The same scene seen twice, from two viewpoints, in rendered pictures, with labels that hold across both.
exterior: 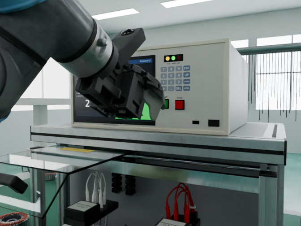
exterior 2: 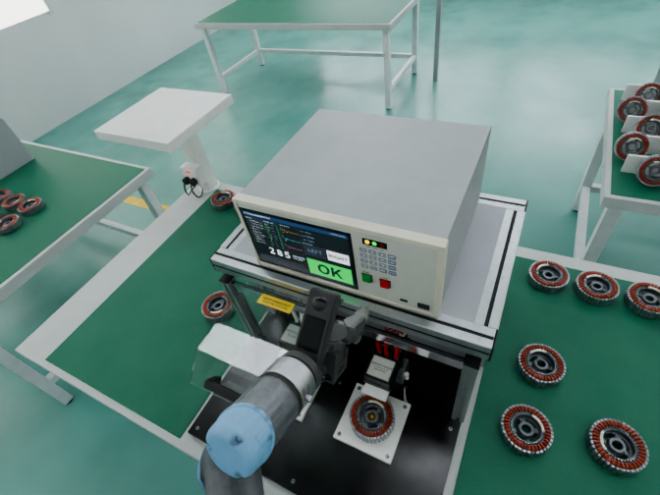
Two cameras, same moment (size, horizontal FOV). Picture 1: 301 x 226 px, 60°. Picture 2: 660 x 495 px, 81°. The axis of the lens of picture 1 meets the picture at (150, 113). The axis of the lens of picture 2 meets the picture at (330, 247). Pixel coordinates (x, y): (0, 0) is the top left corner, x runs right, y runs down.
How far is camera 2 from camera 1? 61 cm
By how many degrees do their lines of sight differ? 44
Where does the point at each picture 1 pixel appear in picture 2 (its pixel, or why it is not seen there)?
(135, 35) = (329, 317)
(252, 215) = not seen: hidden behind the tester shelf
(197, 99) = (406, 285)
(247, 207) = not seen: hidden behind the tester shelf
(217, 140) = (425, 329)
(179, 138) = (386, 317)
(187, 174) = (395, 342)
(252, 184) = (457, 363)
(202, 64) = (411, 259)
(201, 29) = not seen: outside the picture
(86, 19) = (294, 412)
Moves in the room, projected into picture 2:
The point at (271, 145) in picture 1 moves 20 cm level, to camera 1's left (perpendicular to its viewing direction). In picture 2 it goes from (478, 348) to (371, 355)
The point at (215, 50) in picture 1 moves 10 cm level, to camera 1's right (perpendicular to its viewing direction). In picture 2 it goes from (427, 252) to (488, 247)
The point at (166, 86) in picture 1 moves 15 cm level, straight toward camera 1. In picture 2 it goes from (368, 264) to (368, 333)
